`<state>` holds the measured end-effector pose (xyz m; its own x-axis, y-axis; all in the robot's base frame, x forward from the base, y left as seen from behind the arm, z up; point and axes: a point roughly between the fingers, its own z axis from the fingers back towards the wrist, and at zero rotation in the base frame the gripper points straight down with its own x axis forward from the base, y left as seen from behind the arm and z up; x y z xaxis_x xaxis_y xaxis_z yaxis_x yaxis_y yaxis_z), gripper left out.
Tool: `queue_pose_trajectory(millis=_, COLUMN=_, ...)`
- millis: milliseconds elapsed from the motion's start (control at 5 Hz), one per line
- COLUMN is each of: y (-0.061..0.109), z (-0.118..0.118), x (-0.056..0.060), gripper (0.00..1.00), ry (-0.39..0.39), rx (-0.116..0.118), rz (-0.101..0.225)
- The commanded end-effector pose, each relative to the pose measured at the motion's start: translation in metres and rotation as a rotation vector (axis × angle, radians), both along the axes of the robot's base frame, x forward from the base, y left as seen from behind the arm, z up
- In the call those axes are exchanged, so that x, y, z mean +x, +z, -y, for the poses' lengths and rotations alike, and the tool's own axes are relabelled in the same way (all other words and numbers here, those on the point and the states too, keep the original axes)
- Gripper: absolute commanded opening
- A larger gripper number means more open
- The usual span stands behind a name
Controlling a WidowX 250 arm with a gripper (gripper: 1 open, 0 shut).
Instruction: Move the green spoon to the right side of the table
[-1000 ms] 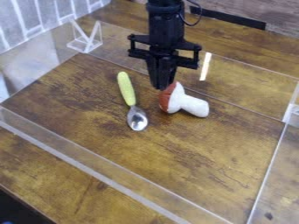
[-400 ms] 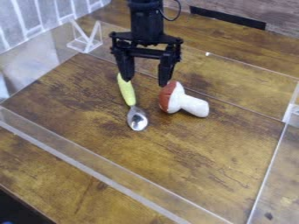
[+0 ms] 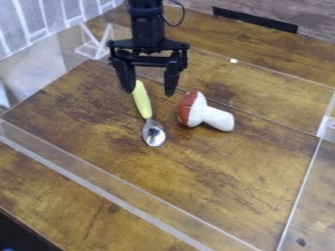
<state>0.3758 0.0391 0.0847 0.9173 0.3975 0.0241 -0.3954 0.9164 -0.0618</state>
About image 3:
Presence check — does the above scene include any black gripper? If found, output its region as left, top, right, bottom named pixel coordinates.
left=105, top=6, right=189, bottom=97

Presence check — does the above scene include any green handled metal spoon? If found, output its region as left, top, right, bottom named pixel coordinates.
left=132, top=80, right=166, bottom=147

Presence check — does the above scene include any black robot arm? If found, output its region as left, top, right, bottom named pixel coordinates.
left=105, top=0, right=189, bottom=97

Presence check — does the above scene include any red white toy mushroom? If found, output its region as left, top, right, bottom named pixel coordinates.
left=177, top=90, right=234, bottom=131

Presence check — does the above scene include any black strip on floor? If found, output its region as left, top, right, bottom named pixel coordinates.
left=212, top=7, right=299, bottom=33

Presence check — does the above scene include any clear acrylic front barrier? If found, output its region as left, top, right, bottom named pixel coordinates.
left=0, top=119, right=261, bottom=251

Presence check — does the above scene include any clear acrylic barrier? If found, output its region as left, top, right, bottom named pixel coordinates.
left=0, top=119, right=261, bottom=251
left=276, top=92, right=335, bottom=251

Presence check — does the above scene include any clear acrylic right barrier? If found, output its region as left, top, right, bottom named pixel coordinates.
left=276, top=92, right=335, bottom=251

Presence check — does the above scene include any clear acrylic triangle bracket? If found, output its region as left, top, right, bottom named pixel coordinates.
left=74, top=23, right=113, bottom=60

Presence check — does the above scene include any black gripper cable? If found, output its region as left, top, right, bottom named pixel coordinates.
left=158, top=0, right=185, bottom=27

